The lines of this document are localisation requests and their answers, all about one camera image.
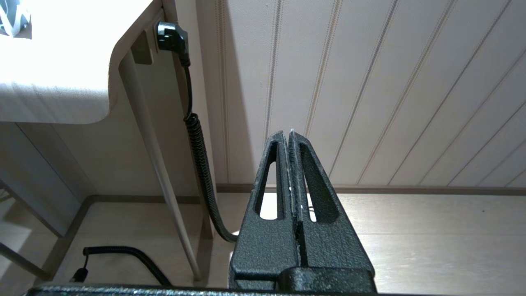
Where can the light wooden desk with shelf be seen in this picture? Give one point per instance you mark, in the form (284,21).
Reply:
(61,61)

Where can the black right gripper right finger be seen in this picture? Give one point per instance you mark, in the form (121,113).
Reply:
(328,246)

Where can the white floral plastic bag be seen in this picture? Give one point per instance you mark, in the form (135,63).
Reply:
(12,16)

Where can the black power plug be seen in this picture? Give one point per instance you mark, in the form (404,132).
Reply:
(170,37)

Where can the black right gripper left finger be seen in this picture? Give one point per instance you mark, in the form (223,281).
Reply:
(267,246)

